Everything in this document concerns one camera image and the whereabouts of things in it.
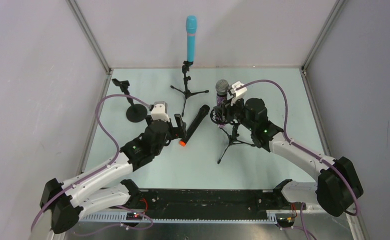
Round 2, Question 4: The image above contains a black shock-mount tripod stand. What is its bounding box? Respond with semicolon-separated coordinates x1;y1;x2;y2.
210;106;255;164

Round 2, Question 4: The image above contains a purple glitter microphone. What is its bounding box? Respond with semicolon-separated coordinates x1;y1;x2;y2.
215;79;229;128

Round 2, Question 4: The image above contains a black microphone orange cap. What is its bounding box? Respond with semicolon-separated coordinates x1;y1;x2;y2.
179;104;210;147

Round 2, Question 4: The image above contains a black small tripod stand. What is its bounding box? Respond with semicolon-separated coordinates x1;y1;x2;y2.
170;60;209;117

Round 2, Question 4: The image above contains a teal blue microphone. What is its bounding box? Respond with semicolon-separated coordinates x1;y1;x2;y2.
186;15;197;63

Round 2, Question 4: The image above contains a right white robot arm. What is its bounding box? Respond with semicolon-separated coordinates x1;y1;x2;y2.
214;98;364;217

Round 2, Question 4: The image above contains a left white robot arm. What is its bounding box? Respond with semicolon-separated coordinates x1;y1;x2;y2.
40;113;186;234

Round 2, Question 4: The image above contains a black round-base mic stand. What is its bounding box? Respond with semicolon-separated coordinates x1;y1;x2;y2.
112;78;147;123

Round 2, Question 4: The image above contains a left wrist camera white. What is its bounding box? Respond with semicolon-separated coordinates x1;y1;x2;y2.
150;101;170;123

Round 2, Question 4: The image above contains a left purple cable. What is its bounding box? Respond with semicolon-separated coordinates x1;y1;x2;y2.
30;94;154;233

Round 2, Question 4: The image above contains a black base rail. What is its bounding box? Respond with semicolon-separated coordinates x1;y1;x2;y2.
123;188;291;221

